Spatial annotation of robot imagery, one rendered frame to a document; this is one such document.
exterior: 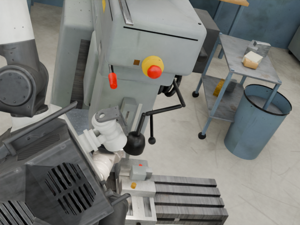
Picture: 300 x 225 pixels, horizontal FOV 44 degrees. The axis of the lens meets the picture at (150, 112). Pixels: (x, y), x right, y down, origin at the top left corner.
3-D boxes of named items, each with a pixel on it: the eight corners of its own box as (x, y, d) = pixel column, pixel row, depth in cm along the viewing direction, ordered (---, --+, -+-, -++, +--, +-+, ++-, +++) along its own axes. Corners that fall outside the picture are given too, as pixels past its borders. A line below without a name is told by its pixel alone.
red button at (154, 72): (160, 81, 101) (164, 69, 99) (146, 79, 100) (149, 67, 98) (157, 75, 104) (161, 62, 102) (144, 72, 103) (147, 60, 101)
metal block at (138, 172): (143, 184, 164) (146, 175, 161) (130, 183, 163) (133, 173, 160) (141, 175, 169) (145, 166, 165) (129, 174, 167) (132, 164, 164)
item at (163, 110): (146, 117, 115) (147, 114, 114) (143, 114, 116) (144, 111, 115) (185, 107, 125) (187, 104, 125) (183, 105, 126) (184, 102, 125)
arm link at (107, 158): (124, 147, 145) (116, 168, 136) (118, 165, 151) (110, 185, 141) (93, 137, 146) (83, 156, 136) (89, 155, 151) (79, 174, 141)
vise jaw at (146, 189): (153, 197, 162) (156, 192, 159) (119, 195, 158) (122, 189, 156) (152, 187, 166) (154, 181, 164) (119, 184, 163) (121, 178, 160)
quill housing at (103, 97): (141, 150, 142) (165, 82, 124) (87, 146, 136) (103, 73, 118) (135, 118, 157) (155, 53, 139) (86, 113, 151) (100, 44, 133)
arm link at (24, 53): (-17, 47, 78) (-1, 109, 82) (26, 41, 78) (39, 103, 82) (1, 42, 89) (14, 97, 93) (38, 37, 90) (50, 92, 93)
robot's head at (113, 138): (102, 160, 100) (131, 143, 101) (89, 139, 92) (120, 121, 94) (93, 143, 104) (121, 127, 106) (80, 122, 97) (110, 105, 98)
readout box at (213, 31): (205, 74, 161) (223, 31, 149) (185, 72, 158) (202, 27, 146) (193, 52, 176) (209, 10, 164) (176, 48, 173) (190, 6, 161)
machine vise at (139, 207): (152, 231, 157) (160, 214, 150) (118, 229, 153) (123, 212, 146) (143, 169, 184) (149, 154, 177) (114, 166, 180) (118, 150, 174)
